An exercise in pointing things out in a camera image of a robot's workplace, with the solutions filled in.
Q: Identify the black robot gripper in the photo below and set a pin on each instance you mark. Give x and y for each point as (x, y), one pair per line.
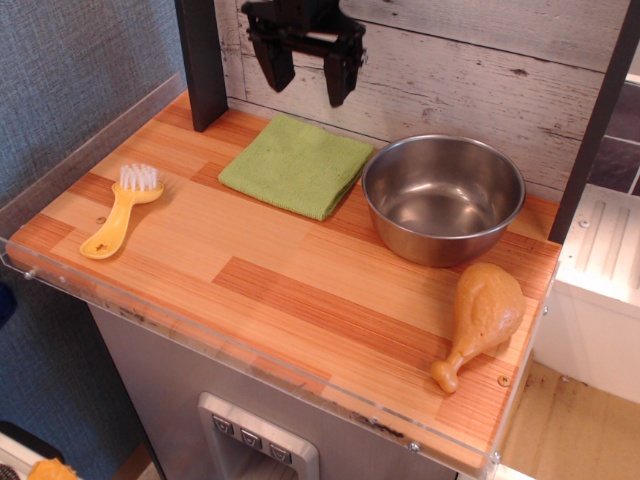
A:
(317, 28)

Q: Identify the green cloth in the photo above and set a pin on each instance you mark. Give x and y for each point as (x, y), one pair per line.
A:
(297, 167)

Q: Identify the stainless steel bowl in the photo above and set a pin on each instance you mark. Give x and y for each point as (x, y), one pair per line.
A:
(440, 200)

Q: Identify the yellow scrub brush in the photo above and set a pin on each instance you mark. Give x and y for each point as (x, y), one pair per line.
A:
(137, 184)

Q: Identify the toy chicken drumstick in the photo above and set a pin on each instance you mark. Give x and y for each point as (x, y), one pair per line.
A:
(489, 307)

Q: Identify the clear acrylic table guard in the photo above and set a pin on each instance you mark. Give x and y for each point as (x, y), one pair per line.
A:
(296, 299)

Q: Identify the grey toy fridge cabinet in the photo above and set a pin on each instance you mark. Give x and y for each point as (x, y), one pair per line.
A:
(165, 377)

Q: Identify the silver dispenser button panel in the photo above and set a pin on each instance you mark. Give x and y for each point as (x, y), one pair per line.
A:
(246, 446)

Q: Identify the white toy sink unit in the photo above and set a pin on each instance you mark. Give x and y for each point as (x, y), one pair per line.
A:
(591, 330)

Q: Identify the dark left shelf post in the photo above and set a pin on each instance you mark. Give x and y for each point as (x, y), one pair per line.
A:
(202, 57)

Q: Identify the dark shelf post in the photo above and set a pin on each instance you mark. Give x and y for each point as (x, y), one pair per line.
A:
(603, 110)
(202, 57)

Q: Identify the dark right shelf post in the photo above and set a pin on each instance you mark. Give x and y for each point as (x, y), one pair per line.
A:
(603, 110)

